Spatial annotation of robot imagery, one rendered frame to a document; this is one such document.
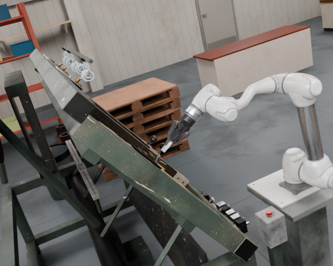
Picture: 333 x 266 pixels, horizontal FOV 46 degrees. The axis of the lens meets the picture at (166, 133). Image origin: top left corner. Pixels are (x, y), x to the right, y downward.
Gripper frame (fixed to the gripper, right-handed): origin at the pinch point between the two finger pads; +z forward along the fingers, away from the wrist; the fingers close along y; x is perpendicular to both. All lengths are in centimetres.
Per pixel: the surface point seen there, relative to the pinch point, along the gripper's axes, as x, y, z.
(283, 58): 421, 303, -271
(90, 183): 81, 14, 56
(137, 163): -29.1, -21.9, 14.4
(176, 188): -29.0, 2.7, 12.4
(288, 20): 815, 494, -535
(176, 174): 45, 45, 11
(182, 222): -22.7, 23.1, 25.1
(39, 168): 68, -25, 64
